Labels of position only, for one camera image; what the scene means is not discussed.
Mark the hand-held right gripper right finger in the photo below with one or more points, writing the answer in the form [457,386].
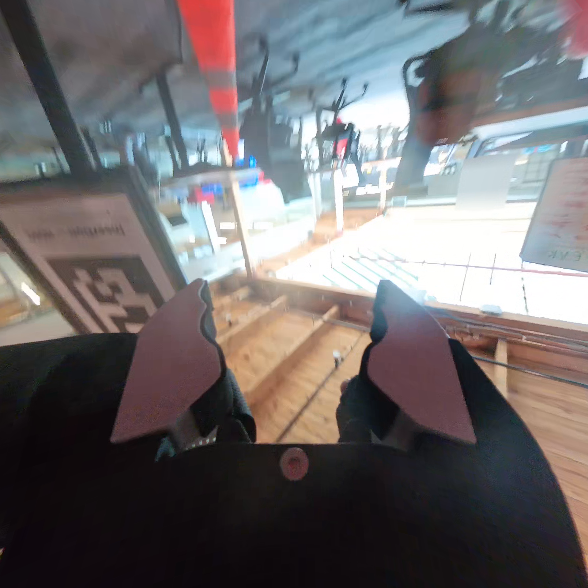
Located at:
[413,367]

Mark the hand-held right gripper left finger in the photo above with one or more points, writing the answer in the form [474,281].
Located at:
[170,363]

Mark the table with wooden leg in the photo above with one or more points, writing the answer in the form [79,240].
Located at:
[239,216]

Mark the black metal pole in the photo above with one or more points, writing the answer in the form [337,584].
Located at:
[50,92]

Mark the black office chair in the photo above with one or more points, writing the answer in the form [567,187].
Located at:
[340,133]
[271,138]

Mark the white paper sign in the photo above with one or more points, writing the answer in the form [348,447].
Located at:
[562,216]

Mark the orange striped column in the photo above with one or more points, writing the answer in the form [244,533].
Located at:
[213,59]

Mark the blurred dark brown object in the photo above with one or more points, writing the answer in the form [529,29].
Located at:
[454,92]

